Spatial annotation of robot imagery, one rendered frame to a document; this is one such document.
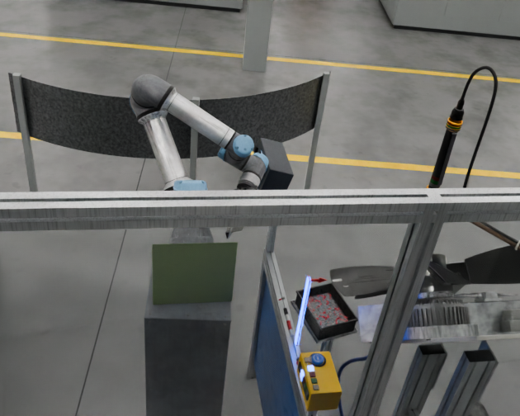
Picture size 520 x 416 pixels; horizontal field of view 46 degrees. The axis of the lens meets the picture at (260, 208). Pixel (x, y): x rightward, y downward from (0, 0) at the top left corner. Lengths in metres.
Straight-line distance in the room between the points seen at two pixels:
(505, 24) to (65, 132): 6.15
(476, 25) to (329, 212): 7.61
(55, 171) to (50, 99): 1.02
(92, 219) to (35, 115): 3.08
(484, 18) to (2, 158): 6.01
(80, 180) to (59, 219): 3.70
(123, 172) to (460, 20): 5.15
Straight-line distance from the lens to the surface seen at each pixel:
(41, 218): 0.93
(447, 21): 8.36
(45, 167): 4.81
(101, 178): 4.63
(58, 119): 3.88
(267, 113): 3.88
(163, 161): 2.27
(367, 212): 0.98
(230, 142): 2.19
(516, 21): 8.65
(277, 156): 2.60
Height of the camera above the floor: 2.59
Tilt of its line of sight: 36 degrees down
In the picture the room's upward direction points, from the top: 7 degrees clockwise
